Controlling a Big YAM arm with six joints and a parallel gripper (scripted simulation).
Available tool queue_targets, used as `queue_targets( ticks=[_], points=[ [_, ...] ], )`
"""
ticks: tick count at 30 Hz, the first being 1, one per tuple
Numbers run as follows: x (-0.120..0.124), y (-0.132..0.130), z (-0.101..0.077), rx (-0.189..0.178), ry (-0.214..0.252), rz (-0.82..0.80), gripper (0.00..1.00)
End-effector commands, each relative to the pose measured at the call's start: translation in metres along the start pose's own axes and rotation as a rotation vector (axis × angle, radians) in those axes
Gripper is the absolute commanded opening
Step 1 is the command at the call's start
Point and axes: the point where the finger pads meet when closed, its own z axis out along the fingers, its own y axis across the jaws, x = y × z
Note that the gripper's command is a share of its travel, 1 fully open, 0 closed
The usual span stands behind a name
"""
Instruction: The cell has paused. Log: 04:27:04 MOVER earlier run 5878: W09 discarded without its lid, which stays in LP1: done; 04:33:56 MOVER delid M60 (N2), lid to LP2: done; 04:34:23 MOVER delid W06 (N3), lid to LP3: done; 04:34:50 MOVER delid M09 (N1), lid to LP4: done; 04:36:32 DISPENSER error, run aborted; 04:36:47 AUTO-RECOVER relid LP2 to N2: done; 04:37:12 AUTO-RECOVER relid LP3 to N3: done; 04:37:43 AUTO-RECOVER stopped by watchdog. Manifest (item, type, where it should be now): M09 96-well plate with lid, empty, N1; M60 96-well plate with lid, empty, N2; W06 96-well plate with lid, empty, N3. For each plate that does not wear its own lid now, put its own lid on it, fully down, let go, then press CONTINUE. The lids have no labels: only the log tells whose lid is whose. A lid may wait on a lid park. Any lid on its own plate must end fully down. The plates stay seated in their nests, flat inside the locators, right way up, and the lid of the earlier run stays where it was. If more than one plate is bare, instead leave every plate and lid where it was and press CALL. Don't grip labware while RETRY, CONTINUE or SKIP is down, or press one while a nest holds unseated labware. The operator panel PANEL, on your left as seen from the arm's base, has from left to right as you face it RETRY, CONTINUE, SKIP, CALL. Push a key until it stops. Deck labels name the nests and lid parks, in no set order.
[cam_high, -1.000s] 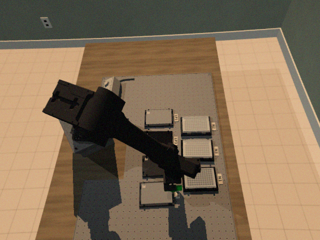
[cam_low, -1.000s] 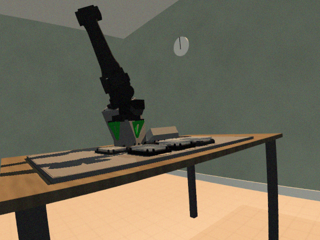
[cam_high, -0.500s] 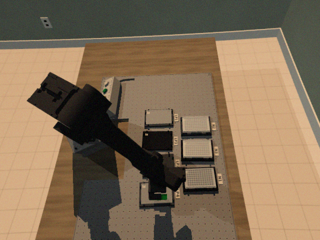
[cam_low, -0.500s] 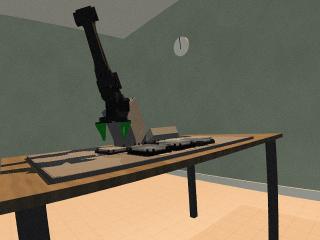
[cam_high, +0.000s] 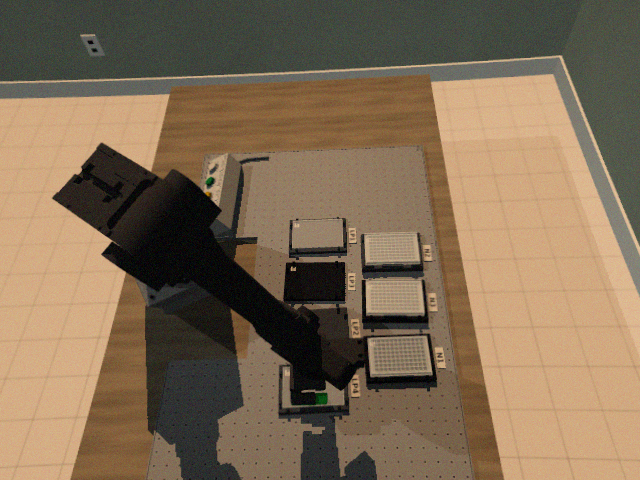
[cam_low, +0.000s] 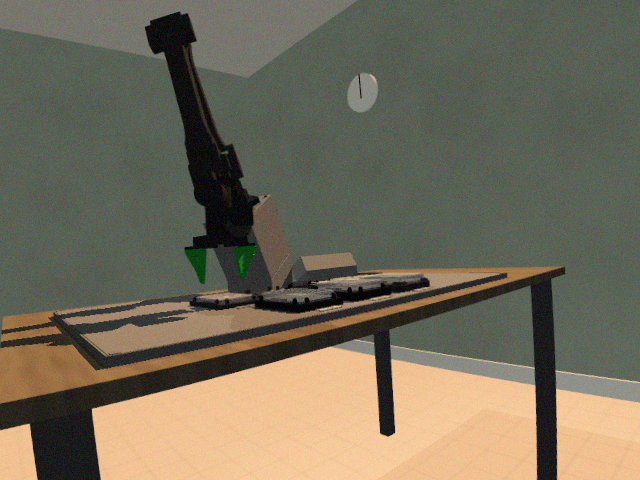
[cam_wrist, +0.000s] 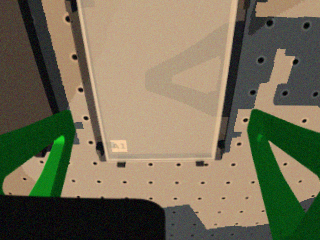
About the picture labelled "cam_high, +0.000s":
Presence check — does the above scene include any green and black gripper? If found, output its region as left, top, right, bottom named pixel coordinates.
left=290, top=363, right=328, bottom=406

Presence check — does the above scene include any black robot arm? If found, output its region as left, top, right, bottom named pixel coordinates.
left=52, top=142, right=365, bottom=391

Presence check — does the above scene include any white plate lid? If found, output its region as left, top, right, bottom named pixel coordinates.
left=366, top=279, right=425, bottom=314

